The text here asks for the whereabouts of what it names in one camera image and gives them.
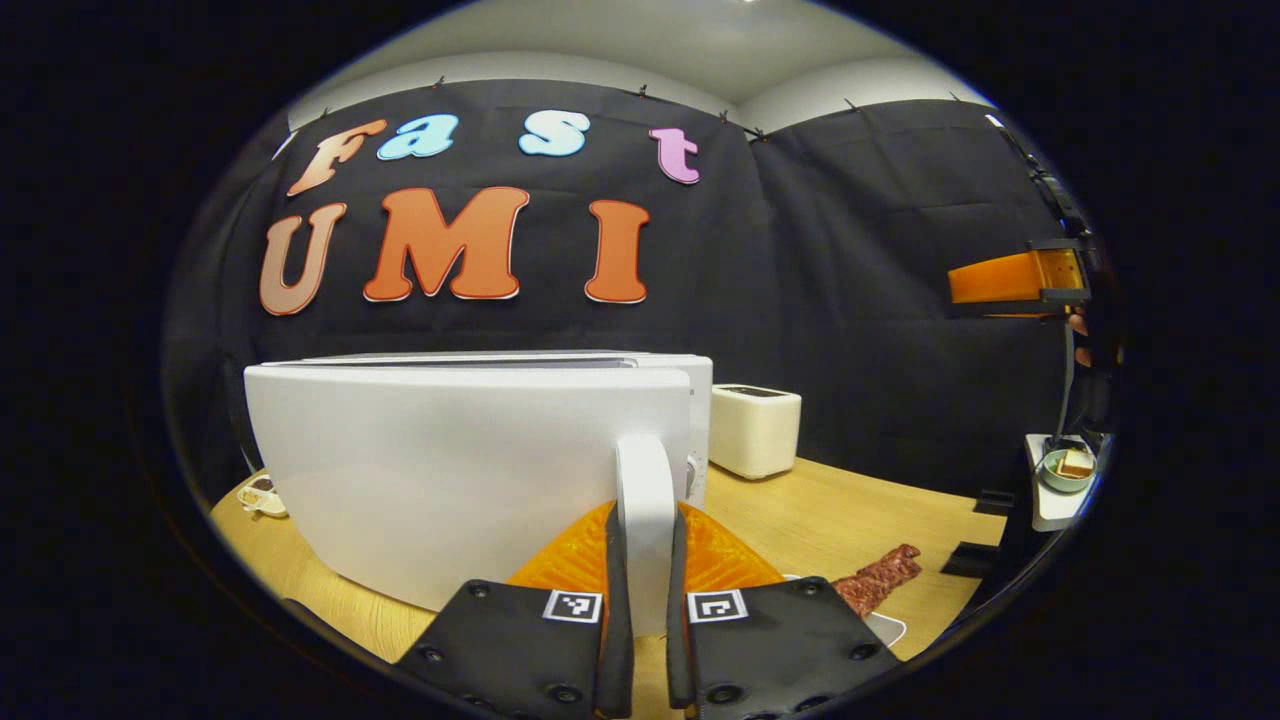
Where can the white toaster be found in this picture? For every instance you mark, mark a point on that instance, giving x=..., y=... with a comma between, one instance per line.
x=755, y=430

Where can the white divided snack tray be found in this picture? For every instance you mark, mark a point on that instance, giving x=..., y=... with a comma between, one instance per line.
x=262, y=497

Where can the white side shelf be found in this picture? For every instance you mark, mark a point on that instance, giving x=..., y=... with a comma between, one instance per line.
x=1055, y=505

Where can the raw meat strip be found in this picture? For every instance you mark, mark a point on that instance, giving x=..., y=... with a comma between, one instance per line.
x=880, y=580

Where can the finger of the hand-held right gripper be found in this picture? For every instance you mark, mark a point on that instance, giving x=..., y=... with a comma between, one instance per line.
x=1000, y=280

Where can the dark block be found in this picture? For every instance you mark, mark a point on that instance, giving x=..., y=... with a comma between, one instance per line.
x=972, y=560
x=995, y=502

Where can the green bowl with food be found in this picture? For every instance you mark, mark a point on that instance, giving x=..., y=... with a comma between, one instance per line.
x=1068, y=472

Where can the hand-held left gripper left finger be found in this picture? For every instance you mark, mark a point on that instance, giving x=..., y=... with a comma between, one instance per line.
x=500, y=640

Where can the white microwave oven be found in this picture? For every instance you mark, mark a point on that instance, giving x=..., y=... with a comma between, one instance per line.
x=450, y=470

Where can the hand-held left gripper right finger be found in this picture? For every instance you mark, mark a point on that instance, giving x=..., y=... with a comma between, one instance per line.
x=780, y=640

